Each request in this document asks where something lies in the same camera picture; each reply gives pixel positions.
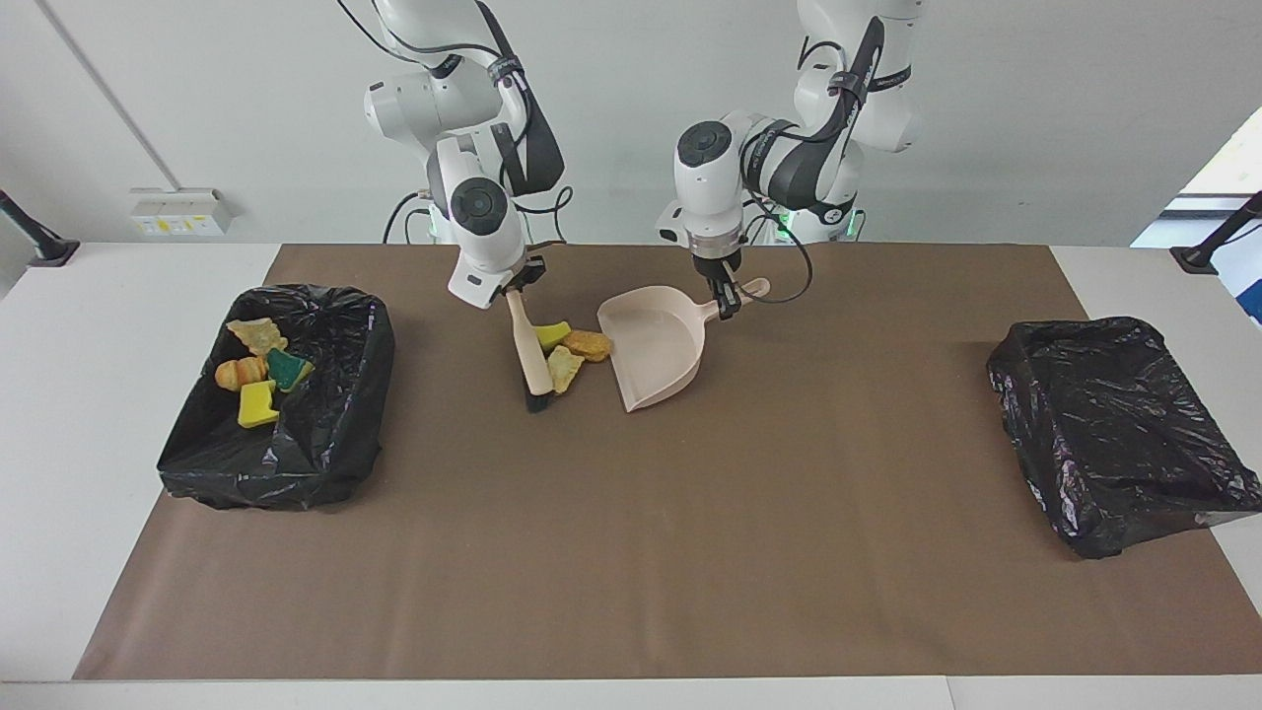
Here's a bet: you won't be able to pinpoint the pale pink plastic dustpan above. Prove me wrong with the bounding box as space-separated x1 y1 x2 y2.
596 278 771 413

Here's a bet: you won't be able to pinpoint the beige hand brush black bristles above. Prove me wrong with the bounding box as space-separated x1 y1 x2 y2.
505 289 555 413

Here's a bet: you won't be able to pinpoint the pale yellow sponge chunk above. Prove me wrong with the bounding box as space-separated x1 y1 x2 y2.
547 345 585 395

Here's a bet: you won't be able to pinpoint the yellow sponge with green pad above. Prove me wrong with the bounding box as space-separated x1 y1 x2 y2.
266 347 316 393

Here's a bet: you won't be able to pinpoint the pale cream bread chunk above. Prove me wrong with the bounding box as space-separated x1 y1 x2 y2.
226 318 289 356

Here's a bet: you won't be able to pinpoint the large yellow sponge piece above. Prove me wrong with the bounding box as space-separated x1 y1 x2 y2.
237 380 282 430

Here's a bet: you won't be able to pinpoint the orange striped croissant piece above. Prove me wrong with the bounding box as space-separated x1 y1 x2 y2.
214 357 269 391

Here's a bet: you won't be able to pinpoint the bin lined with black bag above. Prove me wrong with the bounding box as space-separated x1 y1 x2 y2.
986 316 1262 560
158 284 396 512

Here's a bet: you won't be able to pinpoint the brown paper table mat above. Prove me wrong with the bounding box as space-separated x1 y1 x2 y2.
74 244 1262 681

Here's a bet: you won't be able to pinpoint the black left arm wrist cable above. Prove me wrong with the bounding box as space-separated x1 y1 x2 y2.
739 197 814 305

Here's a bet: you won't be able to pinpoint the black right base cable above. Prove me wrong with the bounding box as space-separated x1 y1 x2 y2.
383 190 435 245

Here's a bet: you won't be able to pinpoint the white wall socket box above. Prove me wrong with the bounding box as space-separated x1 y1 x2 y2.
130 187 236 238

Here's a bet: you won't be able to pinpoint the white wall cable duct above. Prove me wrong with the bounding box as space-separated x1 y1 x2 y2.
37 0 183 193

